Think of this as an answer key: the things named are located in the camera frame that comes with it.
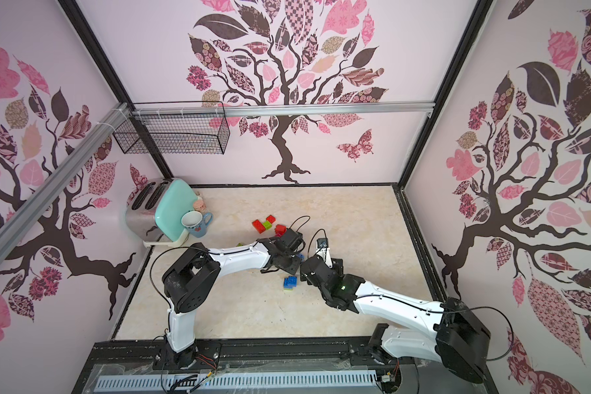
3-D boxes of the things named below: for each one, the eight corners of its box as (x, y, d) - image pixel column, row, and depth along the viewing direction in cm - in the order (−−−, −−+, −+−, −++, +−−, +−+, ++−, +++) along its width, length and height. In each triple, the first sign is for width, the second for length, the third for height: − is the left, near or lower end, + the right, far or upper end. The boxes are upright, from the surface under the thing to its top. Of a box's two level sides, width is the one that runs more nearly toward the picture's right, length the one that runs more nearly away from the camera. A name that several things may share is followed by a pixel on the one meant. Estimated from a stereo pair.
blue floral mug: (186, 240, 103) (177, 226, 95) (193, 222, 109) (184, 208, 101) (209, 240, 103) (201, 226, 95) (214, 222, 109) (207, 208, 101)
